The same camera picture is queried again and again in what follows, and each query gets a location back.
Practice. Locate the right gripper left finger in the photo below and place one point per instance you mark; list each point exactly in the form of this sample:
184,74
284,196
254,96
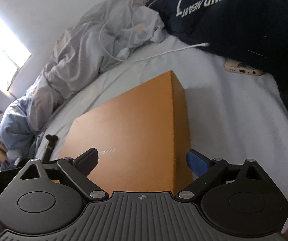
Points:
75,172

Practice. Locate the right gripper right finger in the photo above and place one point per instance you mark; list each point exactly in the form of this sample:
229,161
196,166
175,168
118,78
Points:
209,174

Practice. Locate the orange box lid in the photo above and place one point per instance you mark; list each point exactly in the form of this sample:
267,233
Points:
142,137

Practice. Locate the gold smartphone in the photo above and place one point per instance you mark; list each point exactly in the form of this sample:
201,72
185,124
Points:
241,68

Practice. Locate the white charger plug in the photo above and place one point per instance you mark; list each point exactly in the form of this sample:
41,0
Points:
124,53

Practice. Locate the grey blue duvet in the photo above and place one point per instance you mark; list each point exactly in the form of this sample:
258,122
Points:
84,51

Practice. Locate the navy printed pillow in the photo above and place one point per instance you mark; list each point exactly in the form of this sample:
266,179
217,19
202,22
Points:
253,32

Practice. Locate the black cylindrical handle tool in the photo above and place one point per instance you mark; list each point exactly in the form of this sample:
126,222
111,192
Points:
52,140

